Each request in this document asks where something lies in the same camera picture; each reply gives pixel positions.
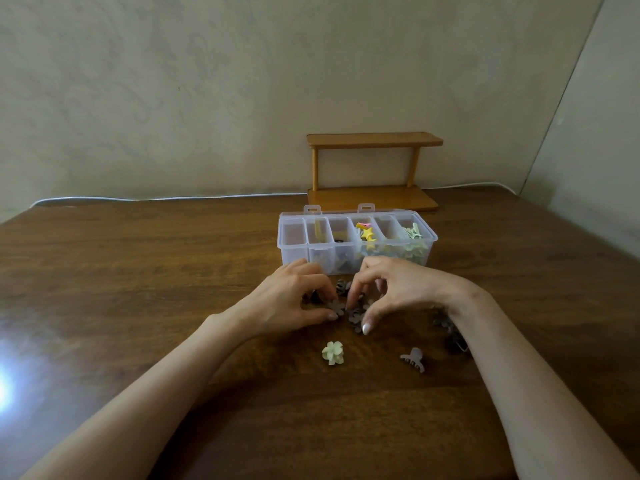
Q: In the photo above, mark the person's right hand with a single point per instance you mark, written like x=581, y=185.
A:
x=420, y=287

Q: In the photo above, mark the person's left hand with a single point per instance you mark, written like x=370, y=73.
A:
x=280, y=304

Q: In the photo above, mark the clear plastic compartment box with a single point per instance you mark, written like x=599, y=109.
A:
x=292, y=242

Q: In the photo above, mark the pale yellow flower claw clip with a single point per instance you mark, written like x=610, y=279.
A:
x=333, y=353

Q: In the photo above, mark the solid yellow star clip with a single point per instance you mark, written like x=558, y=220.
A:
x=368, y=234

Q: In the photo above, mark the pale yellow hair clip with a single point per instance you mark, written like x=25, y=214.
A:
x=317, y=227

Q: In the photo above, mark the person's right forearm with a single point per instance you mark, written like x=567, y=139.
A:
x=540, y=394

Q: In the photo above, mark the person's left forearm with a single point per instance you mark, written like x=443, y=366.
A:
x=130, y=404

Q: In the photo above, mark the small wooden shelf rack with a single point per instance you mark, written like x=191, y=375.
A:
x=372, y=139

